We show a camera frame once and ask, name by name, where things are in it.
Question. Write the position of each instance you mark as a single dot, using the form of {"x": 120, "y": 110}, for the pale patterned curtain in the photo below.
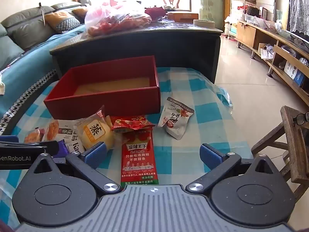
{"x": 210, "y": 2}

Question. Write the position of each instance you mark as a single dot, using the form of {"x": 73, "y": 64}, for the white duck meat pouch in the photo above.
{"x": 175, "y": 123}

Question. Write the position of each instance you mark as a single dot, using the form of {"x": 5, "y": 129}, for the white plastic bag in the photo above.
{"x": 266, "y": 52}

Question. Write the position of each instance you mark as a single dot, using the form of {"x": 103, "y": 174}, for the white cloth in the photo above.
{"x": 2, "y": 84}

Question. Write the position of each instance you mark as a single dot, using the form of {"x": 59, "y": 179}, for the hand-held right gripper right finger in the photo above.
{"x": 208, "y": 155}

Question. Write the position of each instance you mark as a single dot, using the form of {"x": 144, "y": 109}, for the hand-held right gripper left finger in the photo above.
{"x": 95, "y": 156}

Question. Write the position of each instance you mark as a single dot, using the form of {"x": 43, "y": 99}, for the blue checkered tablecloth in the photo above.
{"x": 200, "y": 116}

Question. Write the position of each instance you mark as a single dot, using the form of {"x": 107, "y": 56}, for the crinkled red snack packet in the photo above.
{"x": 130, "y": 123}

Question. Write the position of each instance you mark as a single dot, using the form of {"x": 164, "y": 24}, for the long red spicy strip packet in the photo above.
{"x": 138, "y": 159}

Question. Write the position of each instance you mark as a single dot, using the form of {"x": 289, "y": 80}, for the green pillow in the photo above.
{"x": 33, "y": 36}

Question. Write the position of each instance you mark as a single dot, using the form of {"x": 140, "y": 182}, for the wooden media cabinet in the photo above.
{"x": 248, "y": 32}

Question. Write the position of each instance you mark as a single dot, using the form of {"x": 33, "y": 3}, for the red cloth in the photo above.
{"x": 155, "y": 12}

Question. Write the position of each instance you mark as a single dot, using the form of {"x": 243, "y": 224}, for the dark coffee table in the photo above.
{"x": 188, "y": 48}

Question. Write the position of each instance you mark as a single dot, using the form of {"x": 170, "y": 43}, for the slim metal rod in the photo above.
{"x": 42, "y": 14}

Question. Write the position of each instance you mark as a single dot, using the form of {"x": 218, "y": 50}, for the red cardboard box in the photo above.
{"x": 103, "y": 105}

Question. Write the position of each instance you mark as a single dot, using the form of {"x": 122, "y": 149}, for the white bread packet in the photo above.
{"x": 58, "y": 130}

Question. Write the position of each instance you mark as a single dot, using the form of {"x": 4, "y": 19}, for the grey-green sofa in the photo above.
{"x": 21, "y": 19}

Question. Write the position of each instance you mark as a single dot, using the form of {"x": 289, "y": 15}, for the blue and white box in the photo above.
{"x": 298, "y": 76}

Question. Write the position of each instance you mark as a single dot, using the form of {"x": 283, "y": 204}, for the purple snack packet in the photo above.
{"x": 62, "y": 149}

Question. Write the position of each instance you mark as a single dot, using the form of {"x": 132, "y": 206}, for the plain orange cushion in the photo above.
{"x": 80, "y": 12}

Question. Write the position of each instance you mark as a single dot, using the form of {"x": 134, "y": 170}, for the dark woven basket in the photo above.
{"x": 252, "y": 11}

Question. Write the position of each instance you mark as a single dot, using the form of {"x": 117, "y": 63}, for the clear brown bun packet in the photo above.
{"x": 33, "y": 136}

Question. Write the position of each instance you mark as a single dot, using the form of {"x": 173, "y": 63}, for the clear bag of red snacks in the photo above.
{"x": 115, "y": 21}

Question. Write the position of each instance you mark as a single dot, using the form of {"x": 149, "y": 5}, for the yellow steamed cake packet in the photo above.
{"x": 93, "y": 130}

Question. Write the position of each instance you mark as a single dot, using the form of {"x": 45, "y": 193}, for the orange cardboard box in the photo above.
{"x": 183, "y": 16}

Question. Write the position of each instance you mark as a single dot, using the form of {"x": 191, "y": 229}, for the weathered wooden stool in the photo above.
{"x": 293, "y": 149}

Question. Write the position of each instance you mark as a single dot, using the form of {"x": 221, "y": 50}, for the white lace cover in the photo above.
{"x": 299, "y": 7}

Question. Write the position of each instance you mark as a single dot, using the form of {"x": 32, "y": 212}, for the orange houndstooth cushion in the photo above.
{"x": 58, "y": 19}

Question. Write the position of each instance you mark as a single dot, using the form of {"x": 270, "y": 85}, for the black eyeglasses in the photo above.
{"x": 298, "y": 121}

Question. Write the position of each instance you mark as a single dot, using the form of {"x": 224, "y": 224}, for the beige tape roll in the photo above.
{"x": 204, "y": 23}

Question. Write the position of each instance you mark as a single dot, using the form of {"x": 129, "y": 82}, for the teal blanket with houndstooth trim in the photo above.
{"x": 29, "y": 67}

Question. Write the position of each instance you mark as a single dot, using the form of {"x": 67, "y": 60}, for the light blue plastic bag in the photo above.
{"x": 224, "y": 95}

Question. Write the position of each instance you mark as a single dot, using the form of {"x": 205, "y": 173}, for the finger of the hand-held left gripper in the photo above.
{"x": 8, "y": 139}
{"x": 52, "y": 148}

